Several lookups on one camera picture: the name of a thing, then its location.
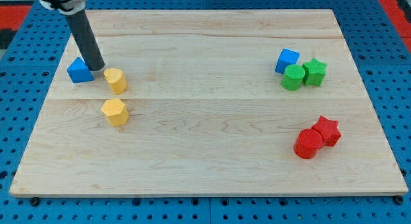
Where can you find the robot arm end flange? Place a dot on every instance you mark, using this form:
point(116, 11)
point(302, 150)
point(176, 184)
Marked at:
point(65, 7)

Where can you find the wooden board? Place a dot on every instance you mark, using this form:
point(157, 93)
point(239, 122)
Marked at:
point(208, 115)

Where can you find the yellow hexagon block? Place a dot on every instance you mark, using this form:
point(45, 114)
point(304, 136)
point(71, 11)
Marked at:
point(115, 112)

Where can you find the green cylinder block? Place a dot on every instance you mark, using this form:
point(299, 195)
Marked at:
point(292, 77)

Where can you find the yellow heart block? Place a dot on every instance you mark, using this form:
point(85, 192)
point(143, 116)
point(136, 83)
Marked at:
point(116, 80)

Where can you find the blue cube block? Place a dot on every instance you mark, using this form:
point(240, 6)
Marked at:
point(287, 57)

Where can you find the red cylinder block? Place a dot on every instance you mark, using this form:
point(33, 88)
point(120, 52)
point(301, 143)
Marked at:
point(308, 143)

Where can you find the green star block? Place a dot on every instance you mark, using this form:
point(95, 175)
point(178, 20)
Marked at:
point(315, 72)

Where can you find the red star block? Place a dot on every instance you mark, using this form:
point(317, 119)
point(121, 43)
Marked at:
point(328, 129)

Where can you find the blue triangular block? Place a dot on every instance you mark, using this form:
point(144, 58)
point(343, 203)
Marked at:
point(79, 72)

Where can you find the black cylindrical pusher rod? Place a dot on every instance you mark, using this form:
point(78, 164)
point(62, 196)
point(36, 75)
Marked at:
point(84, 37)

